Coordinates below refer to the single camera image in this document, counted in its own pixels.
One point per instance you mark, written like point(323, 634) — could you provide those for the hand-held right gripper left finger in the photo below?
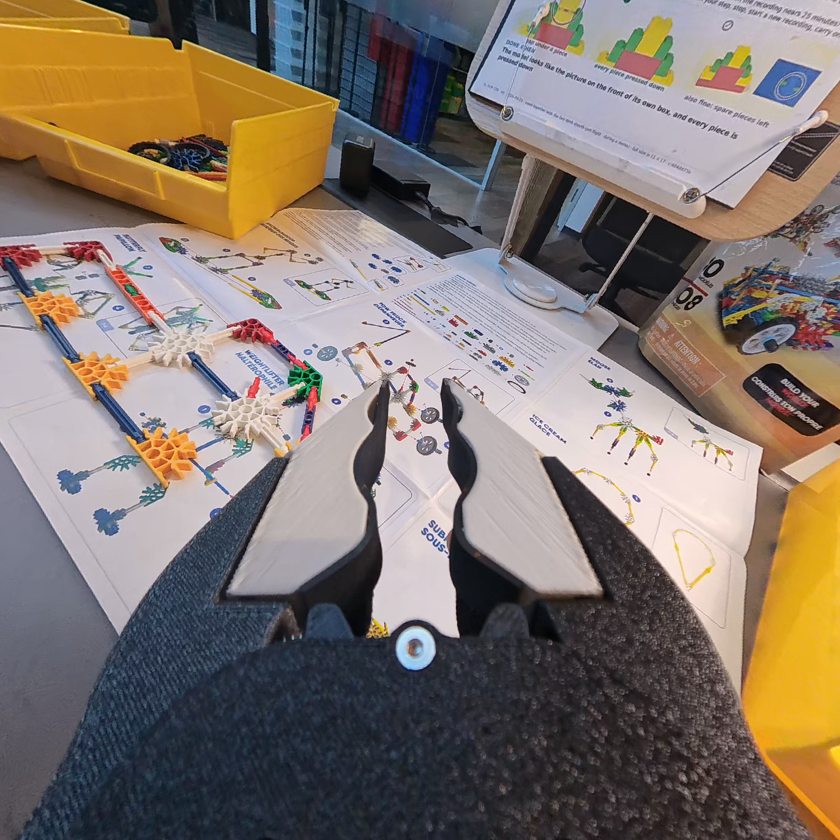
point(302, 525)

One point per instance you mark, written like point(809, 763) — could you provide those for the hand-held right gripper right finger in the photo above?
point(525, 525)

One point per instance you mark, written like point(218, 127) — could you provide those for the colourful rod connector toy model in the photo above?
point(177, 348)

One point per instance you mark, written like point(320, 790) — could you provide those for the yellow plastic bin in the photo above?
point(801, 656)
point(263, 145)
point(66, 13)

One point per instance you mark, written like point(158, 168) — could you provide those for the pile of toy rods and connectors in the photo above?
point(190, 155)

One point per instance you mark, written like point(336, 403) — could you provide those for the toy building instruction sheet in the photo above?
point(525, 328)

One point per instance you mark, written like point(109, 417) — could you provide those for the construction toy box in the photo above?
point(709, 381)

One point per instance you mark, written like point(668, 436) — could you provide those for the black office chair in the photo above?
point(624, 243)

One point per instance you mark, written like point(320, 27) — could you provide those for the flat dark device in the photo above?
point(407, 230)

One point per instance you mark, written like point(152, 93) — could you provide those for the black power adapter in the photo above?
point(400, 181)

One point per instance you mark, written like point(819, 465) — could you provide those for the black box device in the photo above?
point(357, 168)

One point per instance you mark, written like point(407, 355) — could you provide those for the printed paper sheet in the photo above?
point(630, 92)

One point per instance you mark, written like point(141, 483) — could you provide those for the stack of coloured boxes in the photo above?
point(394, 66)

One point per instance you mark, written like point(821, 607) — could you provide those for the white stand frame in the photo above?
point(519, 197)

